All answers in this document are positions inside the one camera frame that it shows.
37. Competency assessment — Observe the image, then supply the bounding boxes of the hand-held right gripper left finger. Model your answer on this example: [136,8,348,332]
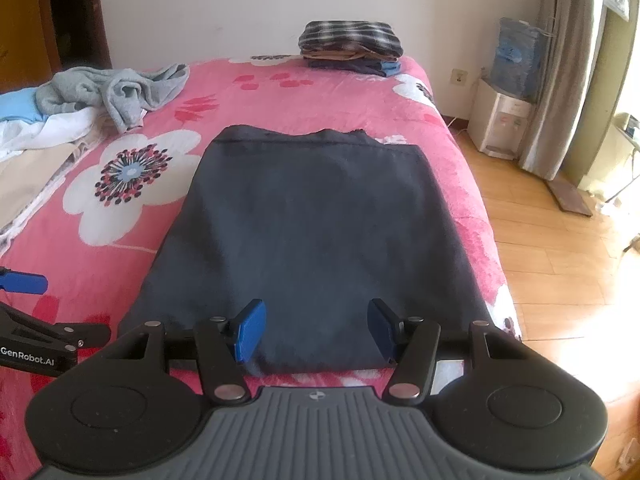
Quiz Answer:
[107,298,267,405]

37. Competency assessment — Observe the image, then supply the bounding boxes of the beige garment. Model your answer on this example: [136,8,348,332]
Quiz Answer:
[0,140,96,231]

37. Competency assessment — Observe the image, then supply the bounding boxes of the wooden door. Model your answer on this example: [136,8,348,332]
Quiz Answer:
[0,0,113,96]

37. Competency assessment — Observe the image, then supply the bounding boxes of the black pants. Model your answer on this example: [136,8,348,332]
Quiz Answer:
[120,127,493,376]

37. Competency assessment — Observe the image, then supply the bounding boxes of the pink floral blanket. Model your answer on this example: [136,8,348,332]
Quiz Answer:
[0,55,523,480]

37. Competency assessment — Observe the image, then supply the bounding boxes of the folded tan garment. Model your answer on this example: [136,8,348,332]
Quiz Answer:
[301,49,371,61]

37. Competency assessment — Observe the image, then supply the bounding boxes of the folded dark blue garment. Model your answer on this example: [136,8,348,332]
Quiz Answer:
[306,58,401,78]

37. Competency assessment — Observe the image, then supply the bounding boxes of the wooden board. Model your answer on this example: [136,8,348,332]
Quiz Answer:
[545,177,593,217]

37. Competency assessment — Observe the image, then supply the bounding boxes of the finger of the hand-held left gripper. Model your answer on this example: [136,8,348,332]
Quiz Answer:
[0,302,112,348]
[0,267,49,296]

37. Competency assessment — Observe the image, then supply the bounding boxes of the beige curtain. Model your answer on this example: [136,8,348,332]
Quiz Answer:
[517,0,608,181]

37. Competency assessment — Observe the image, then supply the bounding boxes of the grey hoodie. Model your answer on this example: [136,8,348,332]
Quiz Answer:
[36,63,191,133]

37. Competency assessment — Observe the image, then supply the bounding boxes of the light blue garment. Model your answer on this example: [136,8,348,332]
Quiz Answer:
[0,87,51,123]

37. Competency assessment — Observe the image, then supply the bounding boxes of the folded plaid shirt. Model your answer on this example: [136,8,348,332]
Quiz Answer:
[298,20,404,59]

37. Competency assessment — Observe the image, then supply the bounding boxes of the white water dispenser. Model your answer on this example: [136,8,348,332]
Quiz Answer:
[467,77,533,161]

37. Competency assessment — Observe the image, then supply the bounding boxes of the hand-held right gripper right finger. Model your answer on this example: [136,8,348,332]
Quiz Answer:
[366,298,533,406]

